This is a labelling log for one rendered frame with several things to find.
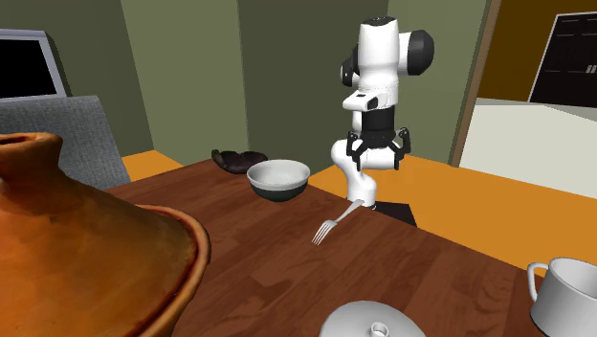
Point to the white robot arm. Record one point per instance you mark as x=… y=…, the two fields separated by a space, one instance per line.
x=378 y=56

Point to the white mug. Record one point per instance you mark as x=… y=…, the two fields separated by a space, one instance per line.
x=566 y=298

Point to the brown clay tagine pot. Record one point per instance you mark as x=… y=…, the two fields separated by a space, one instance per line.
x=84 y=252

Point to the grey upholstered chair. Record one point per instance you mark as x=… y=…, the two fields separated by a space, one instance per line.
x=70 y=135

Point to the grey framed black screen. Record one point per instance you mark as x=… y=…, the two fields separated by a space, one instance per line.
x=23 y=65

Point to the black wall board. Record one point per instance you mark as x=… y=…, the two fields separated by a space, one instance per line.
x=566 y=60

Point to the silver fork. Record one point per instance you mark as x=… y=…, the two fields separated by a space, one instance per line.
x=333 y=224

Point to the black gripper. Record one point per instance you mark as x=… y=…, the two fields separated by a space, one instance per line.
x=378 y=123

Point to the dark brown leather glove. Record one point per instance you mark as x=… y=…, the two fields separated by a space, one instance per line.
x=233 y=161

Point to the dark robot stand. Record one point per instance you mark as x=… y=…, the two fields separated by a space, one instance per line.
x=396 y=213

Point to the white round lid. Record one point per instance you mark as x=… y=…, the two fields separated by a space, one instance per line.
x=364 y=319

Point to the white and dark green bowl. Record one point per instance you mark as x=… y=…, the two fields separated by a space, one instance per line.
x=278 y=179

